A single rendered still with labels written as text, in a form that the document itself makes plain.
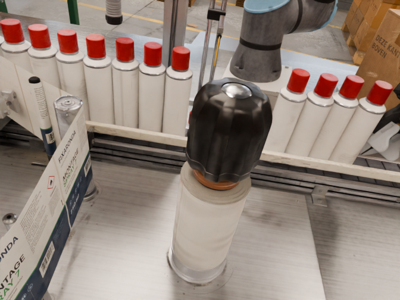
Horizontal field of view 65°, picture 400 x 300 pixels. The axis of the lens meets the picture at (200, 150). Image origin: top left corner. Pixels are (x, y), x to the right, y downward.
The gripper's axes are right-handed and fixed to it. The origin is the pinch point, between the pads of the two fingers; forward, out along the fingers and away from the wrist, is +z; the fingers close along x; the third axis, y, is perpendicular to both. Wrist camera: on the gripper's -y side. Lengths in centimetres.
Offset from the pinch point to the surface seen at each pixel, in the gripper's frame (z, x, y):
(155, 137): 24.6, -37.3, 5.1
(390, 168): 0.1, 10.6, -1.4
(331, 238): 12.4, -0.7, 17.3
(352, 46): 14, 158, -333
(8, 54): 28, -68, 3
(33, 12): 198, -156, -276
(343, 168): 4.6, -3.1, 5.1
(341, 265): 12.2, -0.2, 22.8
